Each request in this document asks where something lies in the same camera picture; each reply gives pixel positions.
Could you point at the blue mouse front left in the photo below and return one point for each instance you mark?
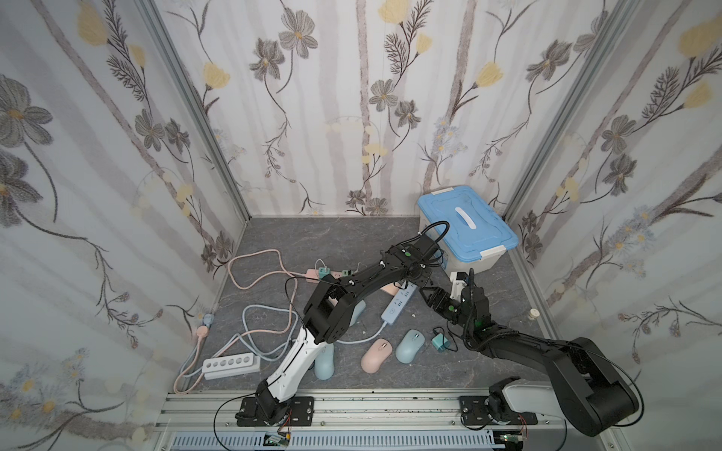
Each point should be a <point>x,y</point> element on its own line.
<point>324,367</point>

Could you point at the pink mouse back right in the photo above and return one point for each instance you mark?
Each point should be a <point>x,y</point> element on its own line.
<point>391,289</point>

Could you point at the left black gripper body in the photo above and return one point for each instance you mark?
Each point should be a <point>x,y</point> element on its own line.
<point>426,255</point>

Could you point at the pink mouse front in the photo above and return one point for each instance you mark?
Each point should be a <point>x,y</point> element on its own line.
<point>378,353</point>

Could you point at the pink mouse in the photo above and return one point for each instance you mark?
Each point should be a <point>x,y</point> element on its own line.
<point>391,289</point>
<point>378,353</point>

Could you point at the blue lid storage box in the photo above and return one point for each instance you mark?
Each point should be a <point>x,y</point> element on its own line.
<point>477,236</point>

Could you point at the blue power strip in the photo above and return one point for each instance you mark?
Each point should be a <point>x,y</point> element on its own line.
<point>398,303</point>

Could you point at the pink power strip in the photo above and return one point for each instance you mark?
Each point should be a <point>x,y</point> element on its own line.
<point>315,275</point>

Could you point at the blue mouse right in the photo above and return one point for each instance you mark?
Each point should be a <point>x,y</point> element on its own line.
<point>409,348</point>

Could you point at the blue mouse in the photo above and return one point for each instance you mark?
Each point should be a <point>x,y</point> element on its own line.
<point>357,312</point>
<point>324,367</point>
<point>409,348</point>

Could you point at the white power strip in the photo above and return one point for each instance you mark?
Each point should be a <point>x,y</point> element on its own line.
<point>230,366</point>

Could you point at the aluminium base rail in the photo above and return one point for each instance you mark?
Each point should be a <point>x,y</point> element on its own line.
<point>366,419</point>

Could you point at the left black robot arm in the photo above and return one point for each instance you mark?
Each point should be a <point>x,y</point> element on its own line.
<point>327,317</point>

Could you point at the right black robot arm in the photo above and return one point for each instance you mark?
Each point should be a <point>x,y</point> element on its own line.
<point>591,392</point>

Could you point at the blue mouse middle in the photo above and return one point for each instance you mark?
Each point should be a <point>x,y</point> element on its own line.
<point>357,312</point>

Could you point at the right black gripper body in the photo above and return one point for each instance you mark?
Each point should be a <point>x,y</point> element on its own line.
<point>471,296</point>

